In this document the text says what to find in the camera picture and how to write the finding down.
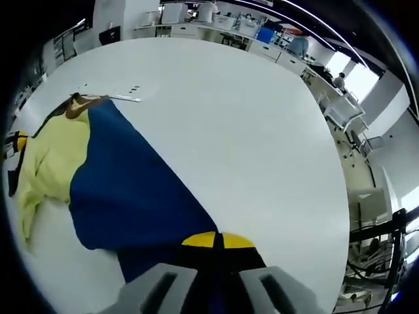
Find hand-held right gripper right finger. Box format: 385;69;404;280
219;232;323;314

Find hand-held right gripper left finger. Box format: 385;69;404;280
104;231;219;314

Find yellow blue black garment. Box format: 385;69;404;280
8;93;219;286

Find white cable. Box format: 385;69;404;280
70;83;144;103

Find blue storage bin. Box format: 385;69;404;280
257;26;280;44

